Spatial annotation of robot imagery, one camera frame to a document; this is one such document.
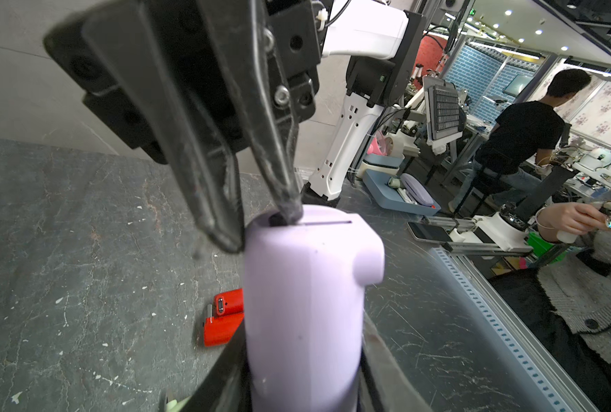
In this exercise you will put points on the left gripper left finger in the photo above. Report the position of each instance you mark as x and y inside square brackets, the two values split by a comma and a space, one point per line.
[226, 387]

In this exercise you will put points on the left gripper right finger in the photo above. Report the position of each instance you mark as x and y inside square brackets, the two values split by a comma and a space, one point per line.
[383, 385]

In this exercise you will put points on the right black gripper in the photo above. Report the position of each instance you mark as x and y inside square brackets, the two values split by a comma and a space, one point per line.
[156, 101]

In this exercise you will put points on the green flashlight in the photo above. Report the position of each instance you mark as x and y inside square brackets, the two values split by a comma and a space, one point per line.
[174, 405]

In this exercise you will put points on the red flashlight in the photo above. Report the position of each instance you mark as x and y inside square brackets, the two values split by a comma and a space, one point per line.
[220, 330]
[229, 303]

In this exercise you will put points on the purple flashlight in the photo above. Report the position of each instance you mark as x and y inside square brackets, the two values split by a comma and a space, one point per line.
[304, 294]

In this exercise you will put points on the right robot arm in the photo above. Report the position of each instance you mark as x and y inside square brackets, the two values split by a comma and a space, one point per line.
[380, 41]

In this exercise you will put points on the blue tray on desk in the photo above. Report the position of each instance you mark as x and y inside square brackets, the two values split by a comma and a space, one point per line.
[396, 198]

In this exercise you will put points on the person in grey knit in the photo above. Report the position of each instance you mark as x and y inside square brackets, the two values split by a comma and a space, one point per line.
[567, 304]

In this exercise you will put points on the person in black shirt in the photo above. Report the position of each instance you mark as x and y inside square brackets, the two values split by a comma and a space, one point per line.
[524, 130]

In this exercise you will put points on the black smartphone on rail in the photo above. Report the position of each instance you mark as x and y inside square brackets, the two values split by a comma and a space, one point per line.
[428, 233]

